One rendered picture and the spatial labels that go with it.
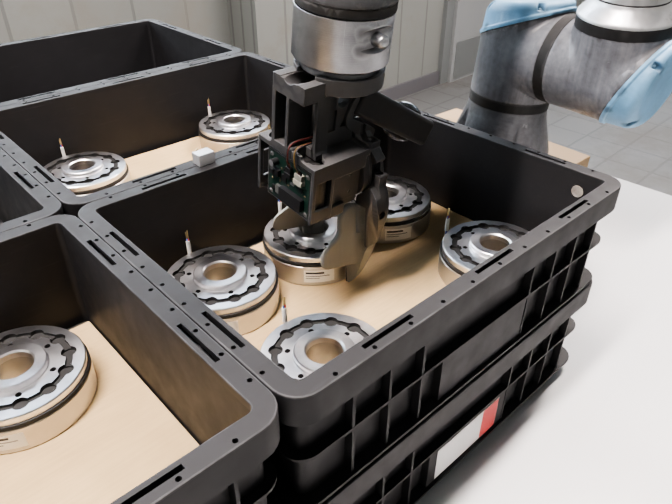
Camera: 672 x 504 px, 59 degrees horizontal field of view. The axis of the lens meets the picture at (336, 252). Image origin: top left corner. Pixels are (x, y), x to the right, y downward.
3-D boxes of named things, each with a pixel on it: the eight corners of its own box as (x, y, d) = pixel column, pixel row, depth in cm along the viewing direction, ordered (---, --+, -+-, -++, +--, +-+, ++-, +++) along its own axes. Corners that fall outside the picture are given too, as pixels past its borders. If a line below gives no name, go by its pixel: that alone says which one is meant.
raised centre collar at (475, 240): (484, 228, 61) (485, 223, 61) (529, 246, 58) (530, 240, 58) (459, 248, 58) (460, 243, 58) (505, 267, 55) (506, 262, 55)
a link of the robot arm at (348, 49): (346, -17, 47) (424, 14, 43) (341, 40, 50) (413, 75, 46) (271, -5, 43) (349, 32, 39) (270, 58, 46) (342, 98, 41)
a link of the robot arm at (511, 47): (500, 74, 95) (520, -18, 87) (576, 99, 87) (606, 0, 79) (452, 86, 88) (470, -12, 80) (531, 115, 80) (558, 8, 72)
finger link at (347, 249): (312, 299, 56) (303, 211, 51) (356, 274, 59) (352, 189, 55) (334, 312, 54) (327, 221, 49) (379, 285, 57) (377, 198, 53)
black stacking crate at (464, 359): (386, 187, 80) (390, 104, 73) (595, 285, 62) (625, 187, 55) (102, 317, 57) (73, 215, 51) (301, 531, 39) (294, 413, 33)
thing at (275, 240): (318, 201, 67) (317, 196, 67) (383, 236, 61) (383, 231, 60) (244, 233, 61) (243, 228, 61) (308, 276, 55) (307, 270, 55)
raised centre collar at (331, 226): (315, 214, 64) (315, 209, 63) (347, 232, 61) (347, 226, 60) (279, 230, 61) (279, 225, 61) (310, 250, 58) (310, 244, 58)
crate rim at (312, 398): (389, 118, 75) (390, 99, 73) (622, 204, 56) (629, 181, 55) (76, 232, 52) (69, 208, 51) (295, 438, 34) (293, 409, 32)
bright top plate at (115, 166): (103, 148, 79) (102, 144, 79) (141, 173, 73) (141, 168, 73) (26, 172, 73) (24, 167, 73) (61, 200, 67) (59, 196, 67)
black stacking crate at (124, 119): (252, 125, 98) (247, 54, 92) (384, 186, 80) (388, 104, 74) (-2, 205, 76) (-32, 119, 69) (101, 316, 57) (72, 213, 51)
